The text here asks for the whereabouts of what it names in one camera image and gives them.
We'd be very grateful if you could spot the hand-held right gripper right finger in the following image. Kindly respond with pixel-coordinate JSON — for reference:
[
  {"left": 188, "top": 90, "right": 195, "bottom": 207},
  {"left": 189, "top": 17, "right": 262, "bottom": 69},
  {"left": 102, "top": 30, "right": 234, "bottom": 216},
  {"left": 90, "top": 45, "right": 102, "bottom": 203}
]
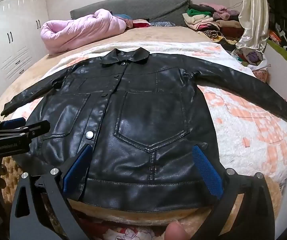
[{"left": 192, "top": 144, "right": 276, "bottom": 240}]

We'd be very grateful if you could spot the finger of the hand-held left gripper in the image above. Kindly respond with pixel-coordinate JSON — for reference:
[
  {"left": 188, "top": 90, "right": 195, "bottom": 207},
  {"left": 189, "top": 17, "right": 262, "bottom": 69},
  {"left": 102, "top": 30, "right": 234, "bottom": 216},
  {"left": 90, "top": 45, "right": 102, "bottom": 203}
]
[
  {"left": 20, "top": 120, "right": 51, "bottom": 138},
  {"left": 0, "top": 117, "right": 27, "bottom": 131}
]

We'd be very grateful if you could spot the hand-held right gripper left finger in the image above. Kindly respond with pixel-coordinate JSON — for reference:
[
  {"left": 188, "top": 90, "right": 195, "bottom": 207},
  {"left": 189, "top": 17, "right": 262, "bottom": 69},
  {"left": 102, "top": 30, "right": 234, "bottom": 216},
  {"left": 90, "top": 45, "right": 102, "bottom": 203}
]
[{"left": 10, "top": 144, "right": 94, "bottom": 240}]

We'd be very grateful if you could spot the black leather jacket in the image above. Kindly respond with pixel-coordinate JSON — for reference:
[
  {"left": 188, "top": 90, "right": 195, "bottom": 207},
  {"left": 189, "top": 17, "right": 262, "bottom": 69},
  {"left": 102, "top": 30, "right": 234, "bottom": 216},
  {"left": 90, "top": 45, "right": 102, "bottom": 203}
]
[{"left": 1, "top": 47, "right": 287, "bottom": 210}]

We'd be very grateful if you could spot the plastic bag of clothes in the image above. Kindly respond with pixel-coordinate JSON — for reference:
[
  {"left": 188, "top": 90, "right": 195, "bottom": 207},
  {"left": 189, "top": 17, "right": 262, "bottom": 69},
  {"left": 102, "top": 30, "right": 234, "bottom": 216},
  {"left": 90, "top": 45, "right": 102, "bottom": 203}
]
[{"left": 231, "top": 49, "right": 269, "bottom": 70}]

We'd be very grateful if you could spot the pile of folded clothes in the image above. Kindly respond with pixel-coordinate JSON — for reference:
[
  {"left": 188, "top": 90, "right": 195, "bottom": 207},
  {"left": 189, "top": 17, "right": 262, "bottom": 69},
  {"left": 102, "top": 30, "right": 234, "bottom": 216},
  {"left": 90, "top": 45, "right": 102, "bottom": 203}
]
[{"left": 183, "top": 3, "right": 246, "bottom": 52}]

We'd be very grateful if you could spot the person's right hand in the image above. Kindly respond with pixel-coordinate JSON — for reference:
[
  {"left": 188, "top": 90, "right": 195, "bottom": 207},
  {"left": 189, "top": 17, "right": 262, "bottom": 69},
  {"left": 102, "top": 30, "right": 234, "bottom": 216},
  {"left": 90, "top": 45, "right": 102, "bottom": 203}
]
[{"left": 164, "top": 220, "right": 190, "bottom": 240}]

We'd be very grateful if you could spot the brown fluffy blanket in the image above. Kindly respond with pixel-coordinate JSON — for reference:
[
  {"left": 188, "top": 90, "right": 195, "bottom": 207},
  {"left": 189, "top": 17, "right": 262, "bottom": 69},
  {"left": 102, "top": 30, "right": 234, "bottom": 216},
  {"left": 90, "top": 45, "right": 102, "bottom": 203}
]
[{"left": 0, "top": 155, "right": 284, "bottom": 205}]

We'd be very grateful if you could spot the white orange bear printed blanket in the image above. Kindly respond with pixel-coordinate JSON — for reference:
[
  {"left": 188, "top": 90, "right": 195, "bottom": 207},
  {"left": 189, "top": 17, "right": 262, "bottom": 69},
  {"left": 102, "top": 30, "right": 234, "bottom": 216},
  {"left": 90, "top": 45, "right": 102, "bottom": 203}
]
[{"left": 13, "top": 41, "right": 287, "bottom": 188}]

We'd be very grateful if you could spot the floral cloth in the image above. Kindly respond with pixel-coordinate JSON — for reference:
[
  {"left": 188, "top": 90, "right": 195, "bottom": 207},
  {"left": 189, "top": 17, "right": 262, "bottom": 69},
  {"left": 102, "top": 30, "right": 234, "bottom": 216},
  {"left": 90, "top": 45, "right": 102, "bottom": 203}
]
[{"left": 78, "top": 217, "right": 204, "bottom": 240}]

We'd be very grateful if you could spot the white wardrobe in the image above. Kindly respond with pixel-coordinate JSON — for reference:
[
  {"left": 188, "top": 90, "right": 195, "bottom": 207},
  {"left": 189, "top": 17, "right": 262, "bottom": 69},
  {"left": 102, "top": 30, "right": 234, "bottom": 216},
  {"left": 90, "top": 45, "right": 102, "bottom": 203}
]
[{"left": 0, "top": 0, "right": 50, "bottom": 90}]

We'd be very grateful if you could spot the pink quilt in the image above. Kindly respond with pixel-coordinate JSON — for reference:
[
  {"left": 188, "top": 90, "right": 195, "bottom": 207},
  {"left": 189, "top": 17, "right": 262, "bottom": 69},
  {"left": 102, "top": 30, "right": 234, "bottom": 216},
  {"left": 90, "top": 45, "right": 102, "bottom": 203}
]
[{"left": 40, "top": 9, "right": 134, "bottom": 55}]

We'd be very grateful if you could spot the pink patterned basket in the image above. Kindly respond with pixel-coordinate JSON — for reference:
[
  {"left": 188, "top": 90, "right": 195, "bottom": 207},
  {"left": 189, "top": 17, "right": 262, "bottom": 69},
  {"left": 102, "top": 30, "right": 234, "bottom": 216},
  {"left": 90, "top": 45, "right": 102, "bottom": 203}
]
[{"left": 255, "top": 69, "right": 269, "bottom": 83}]

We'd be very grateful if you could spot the teal cloth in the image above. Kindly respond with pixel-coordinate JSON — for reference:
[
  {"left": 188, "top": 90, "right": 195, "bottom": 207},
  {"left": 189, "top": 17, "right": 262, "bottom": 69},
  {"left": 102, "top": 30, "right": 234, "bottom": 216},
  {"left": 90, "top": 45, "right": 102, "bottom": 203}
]
[{"left": 112, "top": 14, "right": 134, "bottom": 22}]

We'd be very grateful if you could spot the green cloth strip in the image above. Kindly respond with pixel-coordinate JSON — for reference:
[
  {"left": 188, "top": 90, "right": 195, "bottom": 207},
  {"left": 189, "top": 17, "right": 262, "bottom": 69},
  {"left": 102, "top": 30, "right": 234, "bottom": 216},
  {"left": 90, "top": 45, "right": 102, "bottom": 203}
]
[{"left": 267, "top": 39, "right": 287, "bottom": 71}]

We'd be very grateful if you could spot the blue patterned cloth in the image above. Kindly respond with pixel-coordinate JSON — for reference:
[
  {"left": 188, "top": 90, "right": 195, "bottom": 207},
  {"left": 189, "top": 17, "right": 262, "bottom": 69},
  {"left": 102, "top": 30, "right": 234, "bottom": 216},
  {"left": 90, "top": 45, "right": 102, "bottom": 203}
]
[{"left": 150, "top": 21, "right": 175, "bottom": 27}]

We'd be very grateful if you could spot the cream satin curtain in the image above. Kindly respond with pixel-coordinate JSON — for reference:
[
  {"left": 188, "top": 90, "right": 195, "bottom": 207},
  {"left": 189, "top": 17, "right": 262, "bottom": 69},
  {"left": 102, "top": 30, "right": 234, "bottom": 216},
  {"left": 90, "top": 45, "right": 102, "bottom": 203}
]
[{"left": 235, "top": 0, "right": 270, "bottom": 53}]

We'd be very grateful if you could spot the grey padded headboard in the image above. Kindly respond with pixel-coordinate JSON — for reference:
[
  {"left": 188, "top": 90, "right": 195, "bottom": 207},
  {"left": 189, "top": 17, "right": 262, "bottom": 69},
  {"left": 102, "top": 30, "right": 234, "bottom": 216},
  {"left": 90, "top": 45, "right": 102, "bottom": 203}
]
[{"left": 70, "top": 0, "right": 191, "bottom": 27}]

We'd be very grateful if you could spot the black wire rack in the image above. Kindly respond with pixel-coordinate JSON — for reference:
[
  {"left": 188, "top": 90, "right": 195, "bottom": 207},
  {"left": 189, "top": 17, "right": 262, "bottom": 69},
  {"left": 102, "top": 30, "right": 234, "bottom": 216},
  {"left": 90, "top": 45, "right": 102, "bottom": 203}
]
[{"left": 268, "top": 5, "right": 287, "bottom": 55}]

